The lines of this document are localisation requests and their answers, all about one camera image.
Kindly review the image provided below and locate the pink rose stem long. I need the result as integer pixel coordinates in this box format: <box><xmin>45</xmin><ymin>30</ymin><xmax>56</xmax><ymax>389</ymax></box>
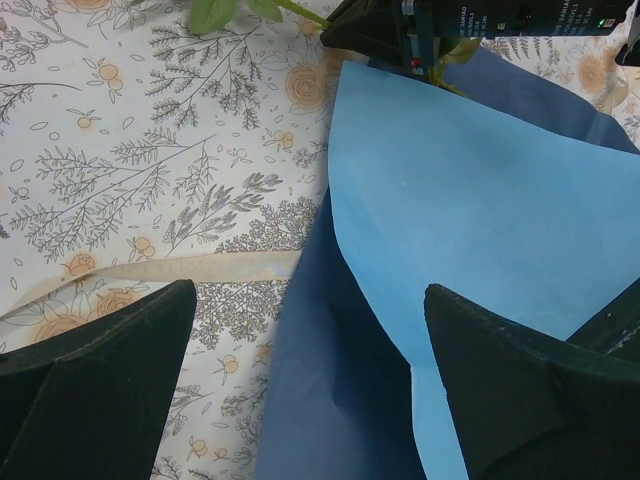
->
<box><xmin>189</xmin><ymin>0</ymin><xmax>330</xmax><ymax>35</ymax></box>

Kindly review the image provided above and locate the small pink bud stem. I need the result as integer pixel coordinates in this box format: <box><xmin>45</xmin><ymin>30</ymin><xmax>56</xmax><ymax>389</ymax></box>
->
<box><xmin>426</xmin><ymin>37</ymin><xmax>483</xmax><ymax>97</ymax></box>

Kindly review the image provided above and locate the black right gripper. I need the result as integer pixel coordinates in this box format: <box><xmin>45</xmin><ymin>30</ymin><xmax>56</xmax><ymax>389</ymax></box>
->
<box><xmin>320</xmin><ymin>0</ymin><xmax>460</xmax><ymax>75</ymax></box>

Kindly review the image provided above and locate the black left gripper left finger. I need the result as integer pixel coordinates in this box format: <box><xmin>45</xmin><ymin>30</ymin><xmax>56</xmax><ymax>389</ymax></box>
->
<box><xmin>1</xmin><ymin>280</ymin><xmax>196</xmax><ymax>479</ymax></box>

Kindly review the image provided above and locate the cream ribbon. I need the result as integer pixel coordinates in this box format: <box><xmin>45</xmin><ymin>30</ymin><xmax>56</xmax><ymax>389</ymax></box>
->
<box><xmin>1</xmin><ymin>250</ymin><xmax>301</xmax><ymax>315</ymax></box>

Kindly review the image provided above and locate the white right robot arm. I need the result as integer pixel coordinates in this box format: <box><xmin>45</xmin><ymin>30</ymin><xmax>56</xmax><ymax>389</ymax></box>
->
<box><xmin>320</xmin><ymin>0</ymin><xmax>639</xmax><ymax>76</ymax></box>

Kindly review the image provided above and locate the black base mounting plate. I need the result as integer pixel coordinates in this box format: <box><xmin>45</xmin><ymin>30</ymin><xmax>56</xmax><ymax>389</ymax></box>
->
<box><xmin>567</xmin><ymin>279</ymin><xmax>640</xmax><ymax>363</ymax></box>

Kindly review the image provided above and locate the blue wrapping paper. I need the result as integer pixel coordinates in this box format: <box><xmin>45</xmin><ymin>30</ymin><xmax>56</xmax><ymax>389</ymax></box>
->
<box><xmin>255</xmin><ymin>52</ymin><xmax>639</xmax><ymax>479</ymax></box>

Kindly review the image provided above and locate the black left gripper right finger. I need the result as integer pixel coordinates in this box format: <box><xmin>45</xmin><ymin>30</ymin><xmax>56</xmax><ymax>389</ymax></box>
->
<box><xmin>424</xmin><ymin>284</ymin><xmax>639</xmax><ymax>479</ymax></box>

